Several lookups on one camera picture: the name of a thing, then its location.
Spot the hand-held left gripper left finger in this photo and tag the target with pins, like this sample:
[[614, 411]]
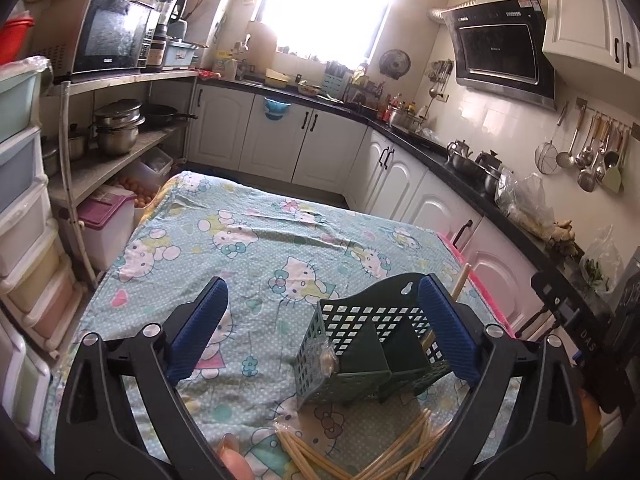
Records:
[[200, 325]]

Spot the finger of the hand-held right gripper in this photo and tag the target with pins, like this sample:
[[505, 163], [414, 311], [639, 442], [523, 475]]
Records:
[[585, 335]]

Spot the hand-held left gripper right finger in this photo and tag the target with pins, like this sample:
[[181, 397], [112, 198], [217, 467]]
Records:
[[450, 330]]

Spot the bamboo chopstick pair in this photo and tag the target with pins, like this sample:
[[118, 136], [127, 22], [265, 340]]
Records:
[[460, 282], [427, 342]]

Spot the green plastic utensil basket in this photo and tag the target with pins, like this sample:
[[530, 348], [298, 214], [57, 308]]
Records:
[[360, 360]]

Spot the plastic-wrapped chopstick pack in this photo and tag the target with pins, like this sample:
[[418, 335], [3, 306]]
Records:
[[325, 360]]

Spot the pile of chopsticks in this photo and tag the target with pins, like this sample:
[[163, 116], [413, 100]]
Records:
[[305, 455]]

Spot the row of hanging steel utensils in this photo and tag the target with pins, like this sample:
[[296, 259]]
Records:
[[587, 177]]

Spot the person's left hand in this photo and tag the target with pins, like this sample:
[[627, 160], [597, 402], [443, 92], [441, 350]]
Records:
[[235, 462]]

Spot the grey canister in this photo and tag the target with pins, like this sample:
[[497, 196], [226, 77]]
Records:
[[627, 285]]

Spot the plastic bag of greens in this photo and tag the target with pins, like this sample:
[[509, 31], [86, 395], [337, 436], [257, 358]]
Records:
[[600, 260]]

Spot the cartoon cat printed blanket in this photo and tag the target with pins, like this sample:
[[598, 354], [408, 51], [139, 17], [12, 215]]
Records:
[[250, 240]]

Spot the ginger root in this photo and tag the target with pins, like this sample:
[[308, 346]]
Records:
[[562, 232]]

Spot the pink-lidded storage container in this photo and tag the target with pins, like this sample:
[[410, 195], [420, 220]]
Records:
[[105, 230]]

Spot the tray of brown eggs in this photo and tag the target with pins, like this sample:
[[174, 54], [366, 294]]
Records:
[[140, 192]]

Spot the black kitchen countertop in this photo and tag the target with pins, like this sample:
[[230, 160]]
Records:
[[465, 185]]

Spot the clear plastic bag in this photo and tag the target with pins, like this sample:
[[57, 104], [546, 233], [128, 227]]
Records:
[[525, 200]]

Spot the wrapped chopsticks in basket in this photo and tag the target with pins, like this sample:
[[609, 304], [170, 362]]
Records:
[[400, 180]]

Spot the pale green spatula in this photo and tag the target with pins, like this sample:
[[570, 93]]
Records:
[[612, 177]]

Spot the steel kettle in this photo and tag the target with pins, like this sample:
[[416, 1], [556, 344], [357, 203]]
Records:
[[459, 155], [489, 172]]

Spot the clear plastic storage box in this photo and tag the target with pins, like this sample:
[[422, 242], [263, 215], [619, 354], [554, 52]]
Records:
[[155, 162]]

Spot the steel ladle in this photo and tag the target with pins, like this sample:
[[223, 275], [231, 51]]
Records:
[[565, 159]]

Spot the white plastic drawer unit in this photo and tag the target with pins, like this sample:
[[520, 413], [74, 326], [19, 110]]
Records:
[[20, 390]]

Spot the white base cabinet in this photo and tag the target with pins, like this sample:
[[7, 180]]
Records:
[[280, 145]]

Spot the large steel pot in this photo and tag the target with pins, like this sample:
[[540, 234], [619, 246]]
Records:
[[117, 140]]

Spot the black frying pan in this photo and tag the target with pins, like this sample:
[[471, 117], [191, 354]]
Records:
[[160, 115]]

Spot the steel cooking pot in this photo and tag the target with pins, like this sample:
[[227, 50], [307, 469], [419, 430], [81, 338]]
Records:
[[405, 117]]

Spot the small steel pot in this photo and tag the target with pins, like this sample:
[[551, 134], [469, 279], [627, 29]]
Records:
[[75, 145]]

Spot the blue hanging basket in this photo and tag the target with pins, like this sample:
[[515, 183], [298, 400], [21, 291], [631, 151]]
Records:
[[276, 110]]

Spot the cluster of condiment bottles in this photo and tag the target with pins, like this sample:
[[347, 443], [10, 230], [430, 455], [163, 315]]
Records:
[[395, 102]]

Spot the pastel plastic drawer tower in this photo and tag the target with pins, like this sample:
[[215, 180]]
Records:
[[20, 170]]

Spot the red cloth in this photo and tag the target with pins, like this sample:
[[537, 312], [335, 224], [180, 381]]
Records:
[[207, 75]]

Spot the dish rack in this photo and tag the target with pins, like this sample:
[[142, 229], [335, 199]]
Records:
[[362, 95]]

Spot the yellow food container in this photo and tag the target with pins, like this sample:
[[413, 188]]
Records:
[[276, 79]]

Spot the hanging utensil cluster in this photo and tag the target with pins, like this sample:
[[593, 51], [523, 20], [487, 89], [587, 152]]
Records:
[[440, 72]]

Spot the metal shelf rack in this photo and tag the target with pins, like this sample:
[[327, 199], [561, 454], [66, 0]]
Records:
[[125, 77]]

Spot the patterned bowl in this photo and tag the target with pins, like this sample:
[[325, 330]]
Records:
[[310, 89]]

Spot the grey-blue plastic bin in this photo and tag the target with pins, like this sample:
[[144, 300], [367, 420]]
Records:
[[180, 55]]

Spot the small grey fan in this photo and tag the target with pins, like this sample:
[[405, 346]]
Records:
[[395, 64]]

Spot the teal knife holder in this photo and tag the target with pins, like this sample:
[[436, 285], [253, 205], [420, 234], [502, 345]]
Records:
[[334, 82]]

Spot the black range hood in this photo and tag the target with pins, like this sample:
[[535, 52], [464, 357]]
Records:
[[495, 50]]

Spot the beige cutting board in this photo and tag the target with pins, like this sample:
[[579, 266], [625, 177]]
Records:
[[262, 45]]

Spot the black microwave oven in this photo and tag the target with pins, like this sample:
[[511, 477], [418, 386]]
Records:
[[110, 30]]

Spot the black blender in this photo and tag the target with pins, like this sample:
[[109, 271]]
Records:
[[167, 10]]

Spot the red plastic basket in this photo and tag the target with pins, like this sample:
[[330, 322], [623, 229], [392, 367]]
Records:
[[15, 40]]

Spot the bright window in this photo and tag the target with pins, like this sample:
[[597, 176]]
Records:
[[325, 5]]

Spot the wall utensil rail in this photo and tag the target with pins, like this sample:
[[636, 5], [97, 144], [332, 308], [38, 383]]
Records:
[[582, 107]]

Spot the white wall cabinet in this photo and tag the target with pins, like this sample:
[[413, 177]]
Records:
[[580, 20]]

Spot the silver exhaust duct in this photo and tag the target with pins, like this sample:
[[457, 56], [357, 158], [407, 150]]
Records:
[[440, 15]]

